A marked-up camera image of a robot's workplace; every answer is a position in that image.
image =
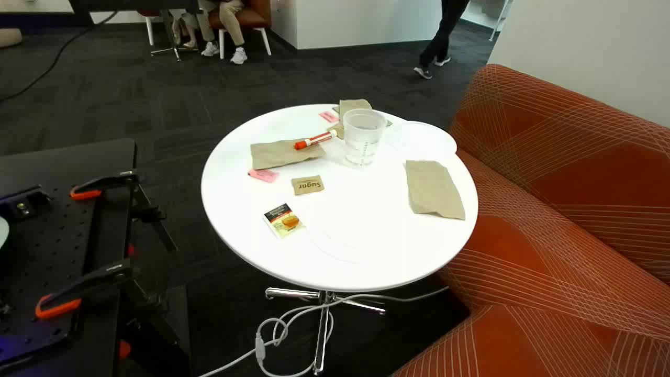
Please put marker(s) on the brown paper sugar packet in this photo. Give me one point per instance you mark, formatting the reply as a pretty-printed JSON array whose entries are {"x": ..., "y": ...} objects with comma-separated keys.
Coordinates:
[{"x": 305, "y": 184}]

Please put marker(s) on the orange chair with white legs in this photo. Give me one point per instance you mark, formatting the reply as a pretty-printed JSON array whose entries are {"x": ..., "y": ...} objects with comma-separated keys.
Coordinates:
[{"x": 257, "y": 17}]

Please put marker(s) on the orange patterned sofa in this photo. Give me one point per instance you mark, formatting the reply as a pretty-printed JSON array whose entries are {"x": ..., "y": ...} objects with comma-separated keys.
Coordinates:
[{"x": 571, "y": 209}]

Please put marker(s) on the black and orange sauce packet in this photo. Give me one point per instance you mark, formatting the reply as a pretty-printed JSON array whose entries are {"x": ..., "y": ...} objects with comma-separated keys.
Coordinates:
[{"x": 282, "y": 221}]

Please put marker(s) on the chrome table base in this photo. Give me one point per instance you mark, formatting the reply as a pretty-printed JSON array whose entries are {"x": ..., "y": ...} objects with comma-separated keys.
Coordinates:
[{"x": 324, "y": 327}]

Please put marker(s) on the black perforated breadboard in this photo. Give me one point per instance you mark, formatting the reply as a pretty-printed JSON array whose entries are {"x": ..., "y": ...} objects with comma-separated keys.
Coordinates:
[{"x": 49, "y": 252}]

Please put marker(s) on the walking person in dark trousers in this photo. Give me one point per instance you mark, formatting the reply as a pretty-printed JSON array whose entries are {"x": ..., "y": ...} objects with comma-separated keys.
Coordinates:
[{"x": 441, "y": 38}]

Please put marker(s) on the orange Expo dry-erase marker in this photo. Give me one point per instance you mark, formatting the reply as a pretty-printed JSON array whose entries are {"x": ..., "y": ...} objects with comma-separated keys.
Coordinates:
[{"x": 315, "y": 138}]

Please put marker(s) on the wide brown paper napkin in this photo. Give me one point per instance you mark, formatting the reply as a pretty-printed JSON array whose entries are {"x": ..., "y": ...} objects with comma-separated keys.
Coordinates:
[{"x": 272, "y": 158}]

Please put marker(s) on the white counter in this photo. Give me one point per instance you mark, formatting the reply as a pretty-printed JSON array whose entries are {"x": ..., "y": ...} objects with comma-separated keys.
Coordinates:
[{"x": 357, "y": 22}]

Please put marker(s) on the translucent plastic measuring cup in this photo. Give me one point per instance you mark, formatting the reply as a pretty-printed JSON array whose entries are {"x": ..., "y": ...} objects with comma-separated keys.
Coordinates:
[{"x": 362, "y": 149}]

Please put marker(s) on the pink sweetener packet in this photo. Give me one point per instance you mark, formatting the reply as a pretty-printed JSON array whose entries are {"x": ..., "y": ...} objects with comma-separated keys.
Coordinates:
[
  {"x": 263, "y": 176},
  {"x": 326, "y": 116}
]

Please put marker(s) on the seated person legs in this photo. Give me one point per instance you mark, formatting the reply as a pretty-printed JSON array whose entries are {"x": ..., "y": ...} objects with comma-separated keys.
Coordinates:
[{"x": 184, "y": 28}]

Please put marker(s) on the seated person in tan trousers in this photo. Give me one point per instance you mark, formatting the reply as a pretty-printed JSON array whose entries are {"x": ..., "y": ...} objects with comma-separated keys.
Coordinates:
[{"x": 231, "y": 28}]

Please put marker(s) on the small folded brown napkin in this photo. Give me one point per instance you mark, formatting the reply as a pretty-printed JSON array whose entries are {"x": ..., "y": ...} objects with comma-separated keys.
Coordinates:
[{"x": 353, "y": 105}]

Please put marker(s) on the tan folded cloth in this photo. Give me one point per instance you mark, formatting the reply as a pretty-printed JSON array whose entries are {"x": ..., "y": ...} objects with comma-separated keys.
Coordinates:
[{"x": 431, "y": 188}]

